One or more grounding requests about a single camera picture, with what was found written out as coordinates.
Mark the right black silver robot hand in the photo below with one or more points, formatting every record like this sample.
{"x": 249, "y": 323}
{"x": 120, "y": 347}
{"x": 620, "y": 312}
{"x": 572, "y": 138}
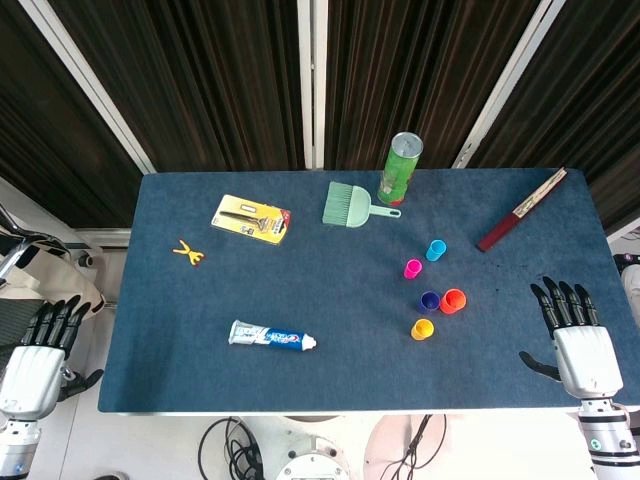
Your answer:
{"x": 585, "y": 357}

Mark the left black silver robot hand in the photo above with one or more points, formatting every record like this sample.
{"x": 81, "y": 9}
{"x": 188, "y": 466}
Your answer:
{"x": 27, "y": 370}

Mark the yellow plastic cup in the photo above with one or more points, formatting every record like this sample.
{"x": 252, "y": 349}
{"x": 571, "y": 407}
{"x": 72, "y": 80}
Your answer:
{"x": 422, "y": 330}

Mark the dark blue plastic cup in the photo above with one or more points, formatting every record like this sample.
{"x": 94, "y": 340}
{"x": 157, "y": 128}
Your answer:
{"x": 429, "y": 301}

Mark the cyan plastic cup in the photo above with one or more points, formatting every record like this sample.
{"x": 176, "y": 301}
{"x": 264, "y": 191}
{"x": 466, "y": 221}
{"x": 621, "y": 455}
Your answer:
{"x": 435, "y": 251}

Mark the pink plastic cup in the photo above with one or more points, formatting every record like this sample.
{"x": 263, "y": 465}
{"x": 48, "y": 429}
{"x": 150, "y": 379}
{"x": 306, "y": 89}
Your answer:
{"x": 413, "y": 270}

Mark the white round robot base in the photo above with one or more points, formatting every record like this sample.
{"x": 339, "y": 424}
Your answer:
{"x": 312, "y": 462}

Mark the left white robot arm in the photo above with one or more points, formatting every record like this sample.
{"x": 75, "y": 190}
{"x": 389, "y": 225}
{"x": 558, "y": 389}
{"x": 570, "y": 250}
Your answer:
{"x": 17, "y": 445}

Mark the orange red plastic cup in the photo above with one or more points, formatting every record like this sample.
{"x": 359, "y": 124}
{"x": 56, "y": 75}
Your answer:
{"x": 453, "y": 301}

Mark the dark red folded fan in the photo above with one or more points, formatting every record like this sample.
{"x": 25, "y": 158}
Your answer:
{"x": 515, "y": 215}

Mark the yellow rubber figure toy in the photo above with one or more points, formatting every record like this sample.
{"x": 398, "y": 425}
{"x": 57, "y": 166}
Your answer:
{"x": 190, "y": 254}

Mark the dark brown curtain panel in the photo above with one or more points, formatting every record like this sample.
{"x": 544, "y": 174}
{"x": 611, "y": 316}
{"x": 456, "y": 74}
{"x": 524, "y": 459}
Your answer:
{"x": 40, "y": 140}
{"x": 590, "y": 100}
{"x": 400, "y": 70}
{"x": 210, "y": 85}

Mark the white blue toothpaste tube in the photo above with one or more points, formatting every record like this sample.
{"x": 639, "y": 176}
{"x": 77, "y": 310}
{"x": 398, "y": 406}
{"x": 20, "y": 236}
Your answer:
{"x": 270, "y": 336}

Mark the green chips can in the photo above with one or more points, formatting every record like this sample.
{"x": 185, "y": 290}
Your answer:
{"x": 397, "y": 172}

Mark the blue table mat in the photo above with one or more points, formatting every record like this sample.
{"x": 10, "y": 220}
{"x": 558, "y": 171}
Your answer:
{"x": 325, "y": 300}

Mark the razor in yellow package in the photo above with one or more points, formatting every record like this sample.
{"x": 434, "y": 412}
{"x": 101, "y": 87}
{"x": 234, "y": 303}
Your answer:
{"x": 250, "y": 220}

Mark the mint green hand brush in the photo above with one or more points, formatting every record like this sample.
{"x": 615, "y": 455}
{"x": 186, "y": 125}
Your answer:
{"x": 350, "y": 205}

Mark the white frame post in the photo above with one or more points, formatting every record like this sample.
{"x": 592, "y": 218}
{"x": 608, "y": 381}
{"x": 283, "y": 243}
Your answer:
{"x": 312, "y": 80}
{"x": 85, "y": 75}
{"x": 505, "y": 85}

